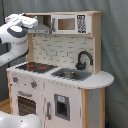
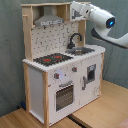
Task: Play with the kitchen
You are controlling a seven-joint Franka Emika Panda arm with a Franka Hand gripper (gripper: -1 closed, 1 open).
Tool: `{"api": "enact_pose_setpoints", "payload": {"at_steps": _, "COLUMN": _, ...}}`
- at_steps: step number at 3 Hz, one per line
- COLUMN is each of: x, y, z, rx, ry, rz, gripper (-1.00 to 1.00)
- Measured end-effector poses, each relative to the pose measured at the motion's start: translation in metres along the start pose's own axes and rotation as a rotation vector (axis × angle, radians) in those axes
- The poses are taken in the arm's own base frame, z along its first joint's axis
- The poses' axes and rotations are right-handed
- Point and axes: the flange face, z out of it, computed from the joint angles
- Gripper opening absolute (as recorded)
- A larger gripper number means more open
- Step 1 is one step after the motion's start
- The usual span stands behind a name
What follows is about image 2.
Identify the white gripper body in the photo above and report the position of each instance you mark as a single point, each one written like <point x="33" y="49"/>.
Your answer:
<point x="80" y="8"/>

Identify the white toy microwave door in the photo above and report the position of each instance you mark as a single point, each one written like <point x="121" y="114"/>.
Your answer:
<point x="74" y="15"/>

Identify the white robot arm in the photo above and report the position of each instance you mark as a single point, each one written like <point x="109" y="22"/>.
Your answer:
<point x="103" y="20"/>

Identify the wooden toy kitchen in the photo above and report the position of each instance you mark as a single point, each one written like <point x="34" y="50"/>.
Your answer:
<point x="46" y="40"/>

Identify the grey range hood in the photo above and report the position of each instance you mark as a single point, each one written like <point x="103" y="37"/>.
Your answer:
<point x="48" y="18"/>

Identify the grey toy sink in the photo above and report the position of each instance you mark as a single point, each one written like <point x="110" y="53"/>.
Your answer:
<point x="79" y="51"/>

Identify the black stovetop red burners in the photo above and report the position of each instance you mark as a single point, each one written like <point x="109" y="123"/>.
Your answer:
<point x="52" y="59"/>

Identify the white fridge door with dispenser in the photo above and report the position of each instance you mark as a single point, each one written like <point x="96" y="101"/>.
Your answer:
<point x="90" y="79"/>

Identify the left red stove knob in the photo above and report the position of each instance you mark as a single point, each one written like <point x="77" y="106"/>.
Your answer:
<point x="56" y="75"/>

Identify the toy oven door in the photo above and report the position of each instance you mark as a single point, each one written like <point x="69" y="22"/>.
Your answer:
<point x="63" y="99"/>

